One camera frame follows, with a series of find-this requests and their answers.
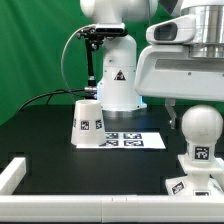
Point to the white lamp bulb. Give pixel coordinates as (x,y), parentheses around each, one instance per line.
(202,126)

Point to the white lamp base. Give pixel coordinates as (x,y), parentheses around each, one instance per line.
(199,179)

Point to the white front fence rail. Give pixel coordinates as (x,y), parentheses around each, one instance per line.
(108,209)

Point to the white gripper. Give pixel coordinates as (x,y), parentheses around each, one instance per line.
(167,71)

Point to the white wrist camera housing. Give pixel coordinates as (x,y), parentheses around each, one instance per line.
(176,31)

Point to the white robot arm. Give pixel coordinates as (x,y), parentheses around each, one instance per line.
(116,89)

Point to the black camera stand pole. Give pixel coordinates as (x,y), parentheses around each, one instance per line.
(91,88)

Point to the black camera on stand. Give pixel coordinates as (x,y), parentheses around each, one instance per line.
(102,30)

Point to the white marker sheet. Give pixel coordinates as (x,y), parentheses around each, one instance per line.
(134,140)

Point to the white left fence rail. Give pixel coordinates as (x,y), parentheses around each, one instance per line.
(12,175)

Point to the white fence rail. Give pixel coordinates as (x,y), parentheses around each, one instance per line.
(12,175)
(108,209)

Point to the white lamp shade cone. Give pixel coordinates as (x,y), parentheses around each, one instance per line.
(88,125)

